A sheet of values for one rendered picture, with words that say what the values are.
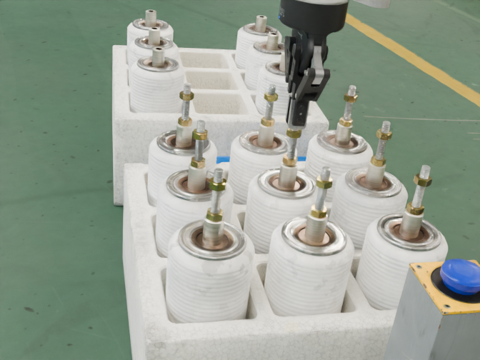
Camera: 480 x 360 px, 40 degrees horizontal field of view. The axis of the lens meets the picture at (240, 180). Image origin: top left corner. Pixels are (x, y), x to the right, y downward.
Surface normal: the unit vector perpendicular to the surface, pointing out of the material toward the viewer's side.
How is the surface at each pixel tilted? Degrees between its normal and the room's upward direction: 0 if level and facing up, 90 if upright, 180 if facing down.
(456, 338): 90
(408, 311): 90
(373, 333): 90
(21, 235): 0
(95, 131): 0
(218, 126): 90
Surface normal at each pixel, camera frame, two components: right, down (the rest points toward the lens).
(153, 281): 0.10, -0.87
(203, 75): 0.17, 0.50
